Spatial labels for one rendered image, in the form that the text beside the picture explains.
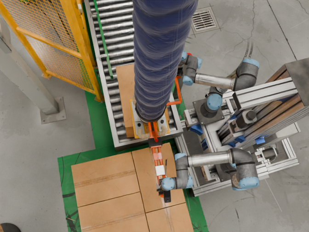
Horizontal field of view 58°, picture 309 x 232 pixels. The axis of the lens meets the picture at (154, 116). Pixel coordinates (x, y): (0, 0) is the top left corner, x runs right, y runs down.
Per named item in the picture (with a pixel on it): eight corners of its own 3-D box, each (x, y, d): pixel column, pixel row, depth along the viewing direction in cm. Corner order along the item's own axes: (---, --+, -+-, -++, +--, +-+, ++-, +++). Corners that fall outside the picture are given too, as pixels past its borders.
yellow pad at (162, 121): (151, 96, 238) (151, 95, 234) (162, 95, 240) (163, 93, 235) (157, 135, 229) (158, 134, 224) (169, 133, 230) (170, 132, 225)
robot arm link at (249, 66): (205, 95, 233) (245, 72, 183) (209, 80, 238) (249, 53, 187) (217, 101, 236) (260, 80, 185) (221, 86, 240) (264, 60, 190)
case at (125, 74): (118, 84, 299) (115, 66, 261) (155, 78, 303) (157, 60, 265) (127, 138, 281) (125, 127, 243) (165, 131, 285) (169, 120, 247)
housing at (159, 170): (154, 166, 211) (154, 166, 206) (163, 165, 211) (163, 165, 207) (156, 176, 209) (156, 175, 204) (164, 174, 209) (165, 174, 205)
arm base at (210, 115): (213, 100, 246) (216, 95, 236) (219, 115, 241) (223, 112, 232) (197, 104, 244) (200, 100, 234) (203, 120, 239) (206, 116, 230)
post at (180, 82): (171, 95, 357) (183, 55, 262) (176, 94, 358) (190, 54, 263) (173, 100, 355) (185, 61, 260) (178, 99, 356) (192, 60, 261)
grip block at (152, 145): (147, 138, 217) (148, 137, 211) (160, 136, 218) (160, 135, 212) (149, 149, 215) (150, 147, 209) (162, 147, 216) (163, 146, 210)
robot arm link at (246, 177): (243, 170, 216) (257, 160, 165) (248, 189, 212) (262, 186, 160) (228, 171, 218) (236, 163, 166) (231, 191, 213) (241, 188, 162)
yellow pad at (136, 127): (128, 100, 236) (128, 97, 232) (140, 98, 238) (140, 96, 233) (134, 138, 227) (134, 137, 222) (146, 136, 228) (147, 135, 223)
